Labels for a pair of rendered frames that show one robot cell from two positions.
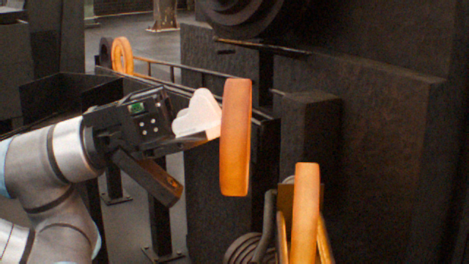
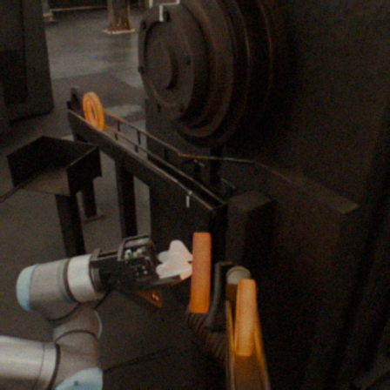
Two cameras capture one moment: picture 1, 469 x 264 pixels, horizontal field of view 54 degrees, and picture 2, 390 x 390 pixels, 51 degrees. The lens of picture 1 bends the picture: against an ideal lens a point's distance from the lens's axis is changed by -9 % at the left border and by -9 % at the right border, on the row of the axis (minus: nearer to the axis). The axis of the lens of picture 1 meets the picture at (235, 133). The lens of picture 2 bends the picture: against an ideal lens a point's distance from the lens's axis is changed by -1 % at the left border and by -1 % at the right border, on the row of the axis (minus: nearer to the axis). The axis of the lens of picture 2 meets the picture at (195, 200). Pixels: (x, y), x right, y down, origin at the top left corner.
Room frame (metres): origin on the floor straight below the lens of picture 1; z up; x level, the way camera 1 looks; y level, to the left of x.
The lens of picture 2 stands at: (0.01, 0.03, 1.37)
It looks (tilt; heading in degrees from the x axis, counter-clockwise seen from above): 32 degrees down; 358
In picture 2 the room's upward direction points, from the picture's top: 1 degrees clockwise
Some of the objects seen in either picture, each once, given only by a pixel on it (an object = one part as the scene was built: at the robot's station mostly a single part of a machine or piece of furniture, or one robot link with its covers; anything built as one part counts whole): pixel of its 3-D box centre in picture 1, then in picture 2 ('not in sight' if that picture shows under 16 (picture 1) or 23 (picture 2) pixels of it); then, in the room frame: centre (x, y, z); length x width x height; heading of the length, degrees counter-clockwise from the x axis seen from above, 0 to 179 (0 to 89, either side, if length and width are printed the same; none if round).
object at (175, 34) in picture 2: not in sight; (169, 63); (1.08, 0.07, 1.11); 0.28 x 0.06 x 0.28; 32
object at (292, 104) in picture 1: (310, 151); (248, 234); (0.94, -0.15, 0.68); 0.11 x 0.08 x 0.24; 122
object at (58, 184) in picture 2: (81, 188); (67, 229); (1.42, 0.51, 0.36); 0.26 x 0.20 x 0.72; 67
